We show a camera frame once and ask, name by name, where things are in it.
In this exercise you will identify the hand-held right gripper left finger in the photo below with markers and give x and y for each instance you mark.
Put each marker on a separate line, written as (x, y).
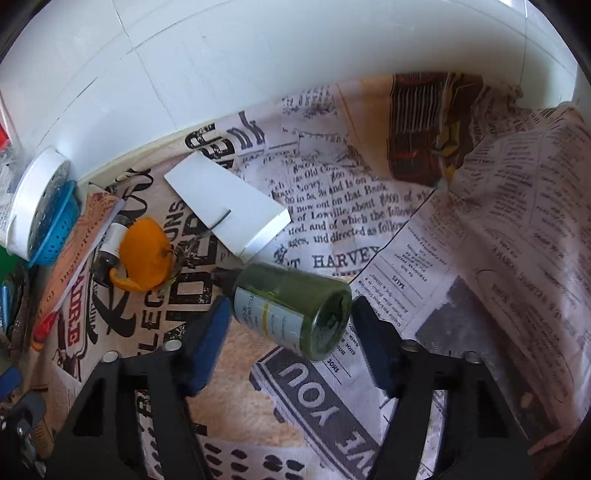
(210, 337)

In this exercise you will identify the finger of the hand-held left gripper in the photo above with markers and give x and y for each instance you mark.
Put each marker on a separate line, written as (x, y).
(9, 383)

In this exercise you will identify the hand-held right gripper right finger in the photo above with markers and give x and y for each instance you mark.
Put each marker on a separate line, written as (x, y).
(374, 341)

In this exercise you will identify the green glass bottle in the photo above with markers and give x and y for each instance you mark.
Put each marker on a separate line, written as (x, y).
(286, 304)

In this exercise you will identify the orange peel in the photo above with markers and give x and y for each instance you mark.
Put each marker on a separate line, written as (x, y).
(143, 249)

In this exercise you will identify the small brown vial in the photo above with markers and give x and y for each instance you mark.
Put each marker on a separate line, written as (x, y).
(111, 244)

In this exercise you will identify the brown printed booklet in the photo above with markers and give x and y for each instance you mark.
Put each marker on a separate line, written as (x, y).
(69, 258)

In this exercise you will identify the newspaper print tablecloth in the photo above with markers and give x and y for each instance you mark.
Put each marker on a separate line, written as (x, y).
(461, 230)

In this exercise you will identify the flat white box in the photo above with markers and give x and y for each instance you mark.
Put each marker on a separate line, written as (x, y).
(221, 194)

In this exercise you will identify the blue colander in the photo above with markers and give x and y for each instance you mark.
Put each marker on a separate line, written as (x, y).
(60, 230)

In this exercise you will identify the white colander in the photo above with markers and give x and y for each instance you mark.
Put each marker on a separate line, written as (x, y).
(37, 194)

